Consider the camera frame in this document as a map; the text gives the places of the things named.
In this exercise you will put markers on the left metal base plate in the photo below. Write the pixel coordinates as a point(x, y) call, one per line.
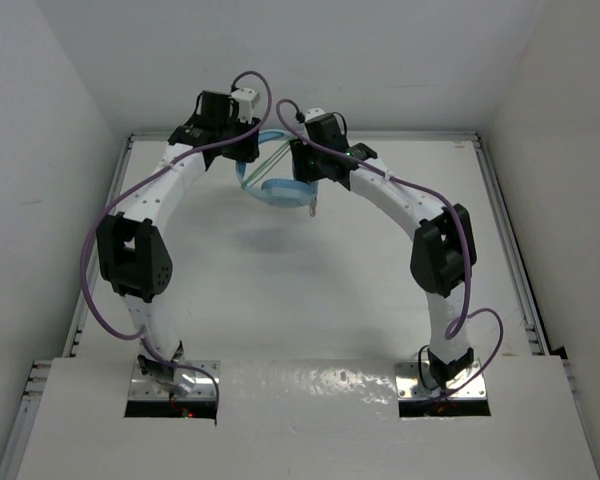
point(155, 381)

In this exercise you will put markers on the metal base plate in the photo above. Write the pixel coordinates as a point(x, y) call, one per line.
point(414, 382)
point(155, 381)

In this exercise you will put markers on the light blue headphones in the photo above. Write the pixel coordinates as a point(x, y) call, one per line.
point(277, 192)

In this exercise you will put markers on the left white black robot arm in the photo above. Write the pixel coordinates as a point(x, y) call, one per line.
point(133, 256)

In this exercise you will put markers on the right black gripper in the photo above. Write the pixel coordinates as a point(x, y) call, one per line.
point(304, 172)

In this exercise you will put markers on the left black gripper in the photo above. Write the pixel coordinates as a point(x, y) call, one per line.
point(247, 152)

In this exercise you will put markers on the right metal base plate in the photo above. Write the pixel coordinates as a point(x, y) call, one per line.
point(414, 382)

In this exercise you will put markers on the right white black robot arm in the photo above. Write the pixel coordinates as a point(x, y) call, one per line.
point(443, 248)

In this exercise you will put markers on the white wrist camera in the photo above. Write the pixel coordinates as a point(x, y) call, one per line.
point(246, 100)
point(312, 113)

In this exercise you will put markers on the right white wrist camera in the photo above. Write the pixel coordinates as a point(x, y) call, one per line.
point(312, 113)

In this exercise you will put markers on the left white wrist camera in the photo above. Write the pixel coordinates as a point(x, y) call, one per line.
point(246, 100)

